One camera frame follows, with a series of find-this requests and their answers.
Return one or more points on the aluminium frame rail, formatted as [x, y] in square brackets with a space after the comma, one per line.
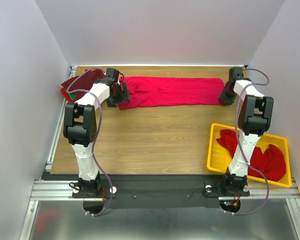
[50, 190]

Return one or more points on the maroon folded shirt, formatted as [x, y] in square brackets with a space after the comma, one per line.
[84, 82]

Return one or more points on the green folded shirt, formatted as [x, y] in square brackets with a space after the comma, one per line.
[72, 96]

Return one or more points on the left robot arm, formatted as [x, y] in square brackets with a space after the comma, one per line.
[81, 125]

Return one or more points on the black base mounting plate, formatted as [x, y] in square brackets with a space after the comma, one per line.
[154, 191]

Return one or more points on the red folded shirt bottom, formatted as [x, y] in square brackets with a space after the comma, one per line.
[66, 95]

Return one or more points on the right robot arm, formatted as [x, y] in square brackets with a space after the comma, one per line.
[253, 119]

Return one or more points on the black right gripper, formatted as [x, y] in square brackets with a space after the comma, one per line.
[226, 95]

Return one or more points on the pink magenta t shirt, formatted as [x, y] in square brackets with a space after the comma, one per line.
[149, 91]

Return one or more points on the red shirt in tray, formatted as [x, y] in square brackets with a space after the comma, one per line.
[271, 162]

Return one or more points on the yellow plastic tray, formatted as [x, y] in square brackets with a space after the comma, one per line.
[219, 158]

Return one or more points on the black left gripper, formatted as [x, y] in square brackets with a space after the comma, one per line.
[124, 96]

